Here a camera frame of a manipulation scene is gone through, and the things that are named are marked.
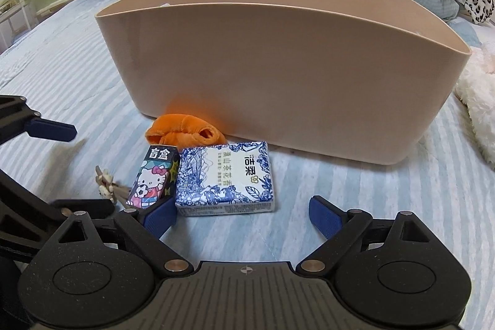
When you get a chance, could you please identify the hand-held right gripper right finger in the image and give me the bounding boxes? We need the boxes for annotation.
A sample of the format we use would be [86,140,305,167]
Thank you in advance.
[296,195,446,274]

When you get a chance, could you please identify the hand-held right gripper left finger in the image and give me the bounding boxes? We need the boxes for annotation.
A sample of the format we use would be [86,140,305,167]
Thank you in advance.
[46,196,194,274]

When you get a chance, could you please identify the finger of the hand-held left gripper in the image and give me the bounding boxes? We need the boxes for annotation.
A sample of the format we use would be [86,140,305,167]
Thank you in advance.
[0,169,117,262]
[0,95,77,145]

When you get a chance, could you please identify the black cartoon cat box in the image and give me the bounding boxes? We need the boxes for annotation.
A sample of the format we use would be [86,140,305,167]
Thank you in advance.
[126,145,182,209]

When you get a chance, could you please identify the blue white tissue pack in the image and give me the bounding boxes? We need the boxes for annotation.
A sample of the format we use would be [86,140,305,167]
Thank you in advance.
[175,141,278,218]

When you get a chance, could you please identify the beige plastic storage basket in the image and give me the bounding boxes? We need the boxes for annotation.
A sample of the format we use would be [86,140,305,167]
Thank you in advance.
[95,0,473,165]

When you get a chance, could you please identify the light blue striped bedsheet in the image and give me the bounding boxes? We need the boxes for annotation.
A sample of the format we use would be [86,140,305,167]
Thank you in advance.
[0,0,495,330]

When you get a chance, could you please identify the small beige bear charm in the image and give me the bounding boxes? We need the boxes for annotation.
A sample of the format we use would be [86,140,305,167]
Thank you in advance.
[94,165,131,208]

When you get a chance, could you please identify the orange plush cloth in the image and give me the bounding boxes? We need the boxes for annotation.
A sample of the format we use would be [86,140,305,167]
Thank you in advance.
[144,114,228,147]

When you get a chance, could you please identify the white metal rack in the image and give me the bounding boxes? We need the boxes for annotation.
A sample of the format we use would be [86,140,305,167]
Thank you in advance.
[0,0,30,53]

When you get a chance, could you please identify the white plush toy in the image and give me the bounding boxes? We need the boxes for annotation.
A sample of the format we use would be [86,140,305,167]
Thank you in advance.
[454,43,495,165]

